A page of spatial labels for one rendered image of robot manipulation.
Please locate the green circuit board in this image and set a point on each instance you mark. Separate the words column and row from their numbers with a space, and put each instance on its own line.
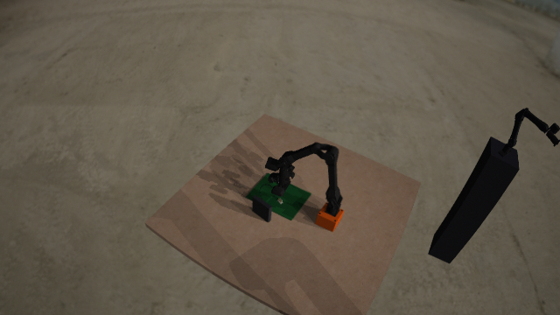
column 287, row 206

